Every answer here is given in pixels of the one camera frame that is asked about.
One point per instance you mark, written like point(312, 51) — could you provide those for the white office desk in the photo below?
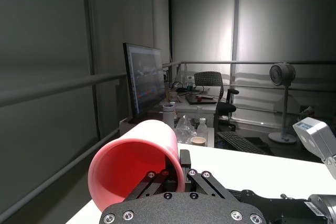
point(183, 110)

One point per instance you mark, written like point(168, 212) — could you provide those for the thick grey railing bar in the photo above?
point(52, 90)

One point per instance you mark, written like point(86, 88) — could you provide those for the black office chair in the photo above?
point(210, 78)

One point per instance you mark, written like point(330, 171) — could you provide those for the blue label bottle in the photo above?
point(189, 85)

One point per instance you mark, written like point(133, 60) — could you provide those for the thin grey railing bar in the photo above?
point(52, 179)

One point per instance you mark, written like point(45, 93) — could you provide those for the pink plastic cup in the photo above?
point(147, 140)

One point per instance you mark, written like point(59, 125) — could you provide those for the black computer monitor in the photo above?
point(147, 82)

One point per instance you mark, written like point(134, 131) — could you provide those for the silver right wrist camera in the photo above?
point(315, 134)

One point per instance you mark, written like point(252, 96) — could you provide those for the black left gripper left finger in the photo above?
point(151, 183)

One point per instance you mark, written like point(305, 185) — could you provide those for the black keyboard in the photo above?
point(239, 142)

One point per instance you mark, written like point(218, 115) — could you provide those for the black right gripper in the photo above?
point(323, 211)

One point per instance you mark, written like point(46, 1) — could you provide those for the grey standing fan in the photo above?
point(282, 73)

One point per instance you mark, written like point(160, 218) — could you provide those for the grey distant railing bar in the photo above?
point(262, 62)
point(262, 86)

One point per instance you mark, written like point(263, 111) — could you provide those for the small white cap bottle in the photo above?
point(199, 108)

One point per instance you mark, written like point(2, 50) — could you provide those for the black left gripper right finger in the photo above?
point(195, 179)

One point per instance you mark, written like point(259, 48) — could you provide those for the white thermos bottle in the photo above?
point(168, 116)

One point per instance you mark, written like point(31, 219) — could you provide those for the clear plastic water bottle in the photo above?
point(202, 129)

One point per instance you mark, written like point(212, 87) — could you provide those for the brown paper cup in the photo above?
point(198, 141)

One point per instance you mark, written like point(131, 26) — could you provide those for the clear plastic bag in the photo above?
point(185, 129)

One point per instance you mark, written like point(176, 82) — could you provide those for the black laptop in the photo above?
point(200, 100)

